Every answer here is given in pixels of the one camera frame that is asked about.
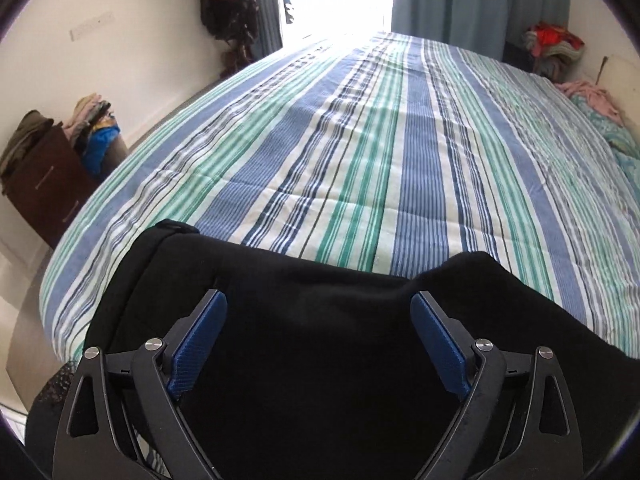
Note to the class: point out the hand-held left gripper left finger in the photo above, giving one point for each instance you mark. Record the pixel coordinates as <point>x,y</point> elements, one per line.
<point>197,345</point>

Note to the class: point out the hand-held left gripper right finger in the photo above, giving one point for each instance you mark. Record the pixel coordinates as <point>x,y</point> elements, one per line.
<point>442,345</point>

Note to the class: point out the black pants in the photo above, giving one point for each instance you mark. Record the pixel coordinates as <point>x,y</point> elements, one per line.
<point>320,385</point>

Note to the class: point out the striped bed sheet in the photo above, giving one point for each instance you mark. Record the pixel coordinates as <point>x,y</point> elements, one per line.
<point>375,160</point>

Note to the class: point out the brown drawer cabinet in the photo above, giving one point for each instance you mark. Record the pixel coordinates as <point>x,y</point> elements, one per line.
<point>45,195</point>

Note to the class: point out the colourful folded clothes pile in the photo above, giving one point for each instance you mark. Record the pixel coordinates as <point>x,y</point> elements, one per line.
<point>95,145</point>

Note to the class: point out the olive cloth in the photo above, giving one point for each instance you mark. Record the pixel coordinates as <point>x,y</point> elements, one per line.
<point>25,135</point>

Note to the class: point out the small teal patterned pillow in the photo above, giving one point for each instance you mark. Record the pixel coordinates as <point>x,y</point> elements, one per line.
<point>615,130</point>

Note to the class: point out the pink cloth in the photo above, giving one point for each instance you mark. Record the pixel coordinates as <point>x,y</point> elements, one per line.
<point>592,97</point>

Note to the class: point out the red and orange clothes pile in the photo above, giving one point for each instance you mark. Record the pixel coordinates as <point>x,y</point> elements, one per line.
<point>552,45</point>

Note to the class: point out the cream padded headboard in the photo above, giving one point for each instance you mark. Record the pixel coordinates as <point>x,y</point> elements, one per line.
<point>620,77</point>

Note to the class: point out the dark hanging backpack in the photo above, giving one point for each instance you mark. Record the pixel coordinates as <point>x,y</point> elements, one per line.
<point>212,5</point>

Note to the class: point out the wide blue curtain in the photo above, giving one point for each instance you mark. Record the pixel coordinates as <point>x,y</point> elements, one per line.
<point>475,5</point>

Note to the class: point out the narrow blue curtain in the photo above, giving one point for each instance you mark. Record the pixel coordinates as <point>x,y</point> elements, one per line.
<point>270,10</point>

